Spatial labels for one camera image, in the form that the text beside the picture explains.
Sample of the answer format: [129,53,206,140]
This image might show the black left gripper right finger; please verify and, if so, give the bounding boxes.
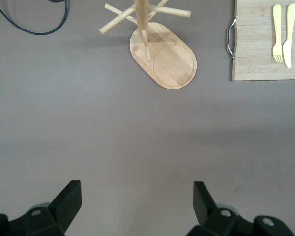
[186,181,295,236]

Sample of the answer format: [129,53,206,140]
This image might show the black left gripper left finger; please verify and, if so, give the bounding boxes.
[0,180,83,236]

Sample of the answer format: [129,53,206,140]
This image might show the wooden mug rack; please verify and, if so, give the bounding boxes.
[99,0,197,89]

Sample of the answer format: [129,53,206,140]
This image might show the bamboo cutting board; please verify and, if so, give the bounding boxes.
[230,0,295,81]

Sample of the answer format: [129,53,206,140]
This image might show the pale yellow knife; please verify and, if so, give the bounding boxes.
[282,3,295,69]

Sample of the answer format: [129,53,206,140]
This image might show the pale yellow fork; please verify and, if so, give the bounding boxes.
[272,4,284,63]

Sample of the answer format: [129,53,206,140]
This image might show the metal cutting board handle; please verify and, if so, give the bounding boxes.
[227,18,237,60]

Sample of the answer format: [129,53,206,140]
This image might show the black cable large loop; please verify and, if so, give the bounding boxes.
[0,0,69,36]

